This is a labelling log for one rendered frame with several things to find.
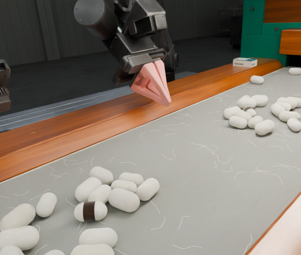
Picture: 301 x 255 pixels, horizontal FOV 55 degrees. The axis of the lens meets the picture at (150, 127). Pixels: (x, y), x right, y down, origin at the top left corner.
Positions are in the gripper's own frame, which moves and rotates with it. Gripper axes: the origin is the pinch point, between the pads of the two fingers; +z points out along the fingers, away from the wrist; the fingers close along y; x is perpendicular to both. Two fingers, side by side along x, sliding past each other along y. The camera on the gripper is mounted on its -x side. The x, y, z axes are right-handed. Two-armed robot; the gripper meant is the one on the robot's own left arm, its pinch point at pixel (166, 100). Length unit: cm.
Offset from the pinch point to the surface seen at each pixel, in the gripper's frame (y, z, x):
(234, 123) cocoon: 5.5, 10.4, -4.4
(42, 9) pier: 261, -477, 376
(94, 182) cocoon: -21.7, 8.3, -4.0
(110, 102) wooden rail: -3.0, -8.7, 10.1
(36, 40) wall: 239, -446, 433
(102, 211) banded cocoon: -23.8, 12.0, -6.4
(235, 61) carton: 42.3, -7.9, 8.2
